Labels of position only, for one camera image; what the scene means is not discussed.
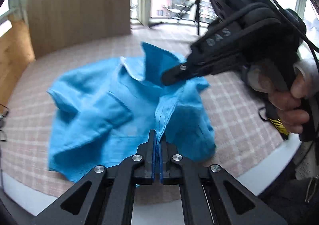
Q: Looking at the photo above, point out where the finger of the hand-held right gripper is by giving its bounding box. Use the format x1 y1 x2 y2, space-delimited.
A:
161 62 215 86

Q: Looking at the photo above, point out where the pine wood panel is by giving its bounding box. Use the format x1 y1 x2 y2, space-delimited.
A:
0 14 35 113

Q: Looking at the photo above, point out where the person's black jacket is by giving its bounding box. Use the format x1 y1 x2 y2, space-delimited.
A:
259 165 319 225

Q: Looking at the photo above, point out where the person's right hand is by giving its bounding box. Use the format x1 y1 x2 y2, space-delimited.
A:
245 62 313 134

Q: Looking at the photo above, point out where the light wooden board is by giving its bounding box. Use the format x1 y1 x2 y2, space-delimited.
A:
26 0 132 60

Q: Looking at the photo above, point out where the person's right forearm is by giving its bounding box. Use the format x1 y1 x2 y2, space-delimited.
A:
293 58 319 97

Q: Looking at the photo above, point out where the pink plaid mat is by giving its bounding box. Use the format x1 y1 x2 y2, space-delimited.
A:
0 23 292 203

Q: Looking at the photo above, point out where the black tripod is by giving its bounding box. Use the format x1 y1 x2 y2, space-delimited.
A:
172 0 203 36

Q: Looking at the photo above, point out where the black charger cable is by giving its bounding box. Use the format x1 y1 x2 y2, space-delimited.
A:
0 105 10 142

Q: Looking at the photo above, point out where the blue striped coat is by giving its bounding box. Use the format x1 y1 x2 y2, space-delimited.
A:
47 42 217 188

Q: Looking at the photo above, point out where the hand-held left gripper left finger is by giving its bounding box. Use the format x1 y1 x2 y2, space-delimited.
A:
31 129 157 225

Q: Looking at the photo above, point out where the black yellow mesh garment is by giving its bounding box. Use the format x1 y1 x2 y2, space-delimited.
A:
259 107 291 141

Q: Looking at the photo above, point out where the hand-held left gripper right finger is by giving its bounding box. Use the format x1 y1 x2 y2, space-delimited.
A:
159 138 288 225

